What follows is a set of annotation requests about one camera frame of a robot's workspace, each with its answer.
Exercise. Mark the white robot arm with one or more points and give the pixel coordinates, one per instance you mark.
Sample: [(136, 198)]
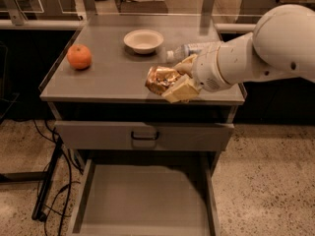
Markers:
[(281, 46)]

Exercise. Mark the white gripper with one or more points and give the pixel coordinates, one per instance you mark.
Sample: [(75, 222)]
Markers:
[(206, 70)]

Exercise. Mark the black metal stand leg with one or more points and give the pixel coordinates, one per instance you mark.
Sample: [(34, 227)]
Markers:
[(43, 177)]

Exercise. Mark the orange fruit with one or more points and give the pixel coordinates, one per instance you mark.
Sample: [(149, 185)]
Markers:
[(79, 56)]

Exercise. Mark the orange gold can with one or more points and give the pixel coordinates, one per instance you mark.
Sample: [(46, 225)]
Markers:
[(160, 79)]

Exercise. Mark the closed top drawer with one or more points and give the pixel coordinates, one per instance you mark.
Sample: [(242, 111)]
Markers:
[(117, 135)]

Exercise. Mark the black drawer handle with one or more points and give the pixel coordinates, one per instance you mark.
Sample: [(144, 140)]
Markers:
[(152, 137)]

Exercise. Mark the grey metal drawer cabinet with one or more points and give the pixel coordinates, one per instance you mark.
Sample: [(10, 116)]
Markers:
[(113, 88)]

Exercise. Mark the white paper bowl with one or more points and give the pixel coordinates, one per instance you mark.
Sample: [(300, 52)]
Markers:
[(143, 41)]

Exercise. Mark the white horizontal rail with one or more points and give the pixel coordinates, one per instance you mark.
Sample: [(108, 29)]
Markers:
[(77, 25)]

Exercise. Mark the clear plastic water bottle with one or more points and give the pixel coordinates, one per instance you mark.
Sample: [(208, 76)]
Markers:
[(183, 51)]

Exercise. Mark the open middle drawer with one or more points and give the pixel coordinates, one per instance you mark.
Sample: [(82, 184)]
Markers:
[(164, 196)]

